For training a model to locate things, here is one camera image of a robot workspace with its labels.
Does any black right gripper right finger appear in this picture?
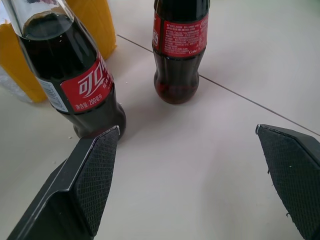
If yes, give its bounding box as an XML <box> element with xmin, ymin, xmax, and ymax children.
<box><xmin>255</xmin><ymin>123</ymin><xmax>320</xmax><ymax>240</ymax></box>

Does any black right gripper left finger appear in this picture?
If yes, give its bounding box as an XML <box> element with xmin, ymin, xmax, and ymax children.
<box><xmin>6</xmin><ymin>126</ymin><xmax>121</xmax><ymax>240</ymax></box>

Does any glass cola bottle red label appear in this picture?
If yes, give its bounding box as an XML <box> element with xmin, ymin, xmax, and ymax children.
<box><xmin>151</xmin><ymin>0</ymin><xmax>210</xmax><ymax>105</ymax></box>
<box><xmin>0</xmin><ymin>0</ymin><xmax>127</xmax><ymax>140</ymax></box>

